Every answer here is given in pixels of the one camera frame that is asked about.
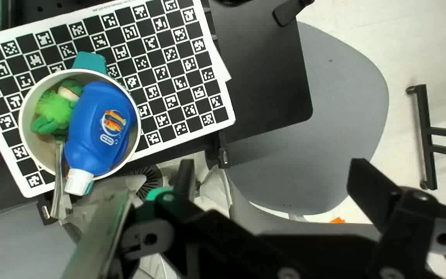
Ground black white calibration checkerboard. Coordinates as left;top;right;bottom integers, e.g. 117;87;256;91
0;0;237;201

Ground grey mesh office chair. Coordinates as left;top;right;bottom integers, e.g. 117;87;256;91
222;21;392;219

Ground black metal rack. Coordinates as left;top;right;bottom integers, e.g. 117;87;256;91
405;83;446;191

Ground white bowl teal rim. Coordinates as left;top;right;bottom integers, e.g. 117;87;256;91
18;50;143;184

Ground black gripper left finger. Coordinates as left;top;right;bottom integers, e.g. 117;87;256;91
172;159;197;204

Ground black platform table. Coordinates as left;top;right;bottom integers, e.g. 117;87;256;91
197;0;315;170

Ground green toy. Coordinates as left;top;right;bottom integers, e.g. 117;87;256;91
30;78;87;140

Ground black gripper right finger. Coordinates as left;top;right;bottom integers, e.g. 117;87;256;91
347;157;406;232

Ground metal spoon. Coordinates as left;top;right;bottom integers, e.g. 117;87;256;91
49;140;76;224

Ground blue plastic bottle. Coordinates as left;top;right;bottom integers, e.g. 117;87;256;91
62;81;140;199

